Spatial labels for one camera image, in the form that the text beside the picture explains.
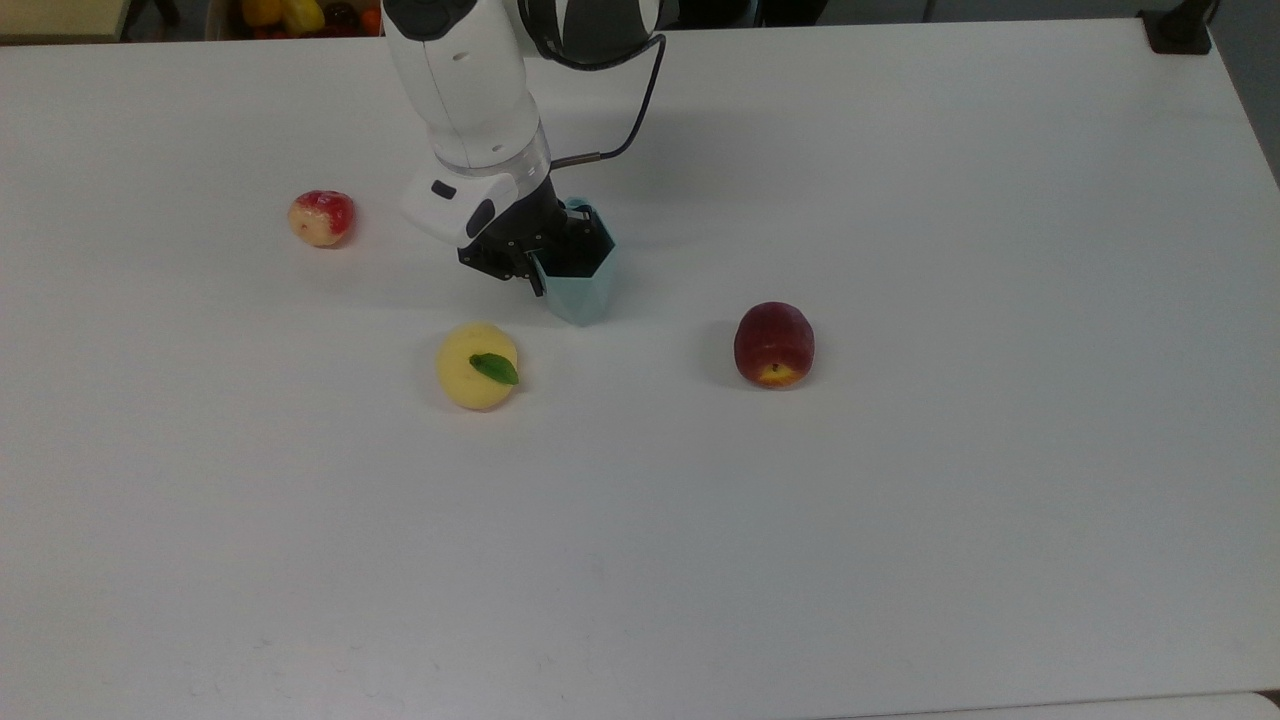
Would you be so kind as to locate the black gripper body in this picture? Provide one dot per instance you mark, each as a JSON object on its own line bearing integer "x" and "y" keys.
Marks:
{"x": 515, "y": 240}

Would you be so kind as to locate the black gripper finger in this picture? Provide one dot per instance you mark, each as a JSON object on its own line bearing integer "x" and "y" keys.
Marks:
{"x": 588, "y": 230}
{"x": 538, "y": 278}

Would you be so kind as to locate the light blue mug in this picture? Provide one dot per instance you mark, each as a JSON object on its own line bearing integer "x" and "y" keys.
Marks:
{"x": 582, "y": 298}

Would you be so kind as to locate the yellow toy fruit green leaf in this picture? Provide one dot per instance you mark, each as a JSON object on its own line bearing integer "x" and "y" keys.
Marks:
{"x": 470, "y": 375}

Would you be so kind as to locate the small red yellow apple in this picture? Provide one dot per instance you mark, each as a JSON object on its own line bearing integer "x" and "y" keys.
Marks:
{"x": 320, "y": 218}

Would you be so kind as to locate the dark red apple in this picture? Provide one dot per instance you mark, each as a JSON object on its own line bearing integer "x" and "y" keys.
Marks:
{"x": 773, "y": 340}

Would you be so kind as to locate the orange toy fruit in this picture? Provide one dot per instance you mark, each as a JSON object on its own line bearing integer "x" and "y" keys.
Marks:
{"x": 371, "y": 20}

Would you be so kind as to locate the dark object behind table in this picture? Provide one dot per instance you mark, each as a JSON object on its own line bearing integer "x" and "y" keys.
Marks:
{"x": 750, "y": 10}

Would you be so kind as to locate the yellow toy pepper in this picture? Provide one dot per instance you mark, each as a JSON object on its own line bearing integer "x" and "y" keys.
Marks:
{"x": 300, "y": 15}

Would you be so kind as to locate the white box of toy fruit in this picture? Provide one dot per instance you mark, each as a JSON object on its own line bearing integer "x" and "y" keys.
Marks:
{"x": 215, "y": 25}

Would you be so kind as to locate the beige wooden board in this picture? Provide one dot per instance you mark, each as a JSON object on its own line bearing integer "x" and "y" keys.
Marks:
{"x": 60, "y": 15}

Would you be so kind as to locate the black clamp mount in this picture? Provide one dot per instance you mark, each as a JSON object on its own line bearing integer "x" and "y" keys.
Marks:
{"x": 1178, "y": 32}

